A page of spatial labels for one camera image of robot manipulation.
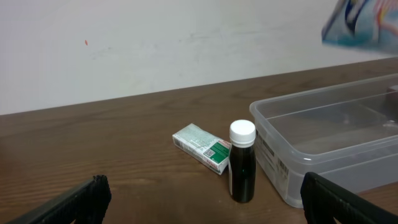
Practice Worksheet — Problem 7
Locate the white green medicine box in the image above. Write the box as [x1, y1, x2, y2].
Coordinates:
[172, 123, 231, 175]

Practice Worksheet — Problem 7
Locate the dark bottle white cap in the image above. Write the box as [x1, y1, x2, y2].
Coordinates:
[228, 119, 256, 203]

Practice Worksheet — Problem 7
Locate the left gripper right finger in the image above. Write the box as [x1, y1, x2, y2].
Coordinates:
[300, 172, 397, 224]

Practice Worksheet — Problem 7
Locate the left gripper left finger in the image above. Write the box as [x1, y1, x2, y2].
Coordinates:
[10, 175, 111, 224]

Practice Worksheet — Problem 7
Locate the clear plastic container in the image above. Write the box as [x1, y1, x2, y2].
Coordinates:
[249, 74, 397, 208]

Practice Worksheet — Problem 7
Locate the blue medicine box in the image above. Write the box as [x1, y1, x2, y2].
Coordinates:
[322, 0, 397, 54]

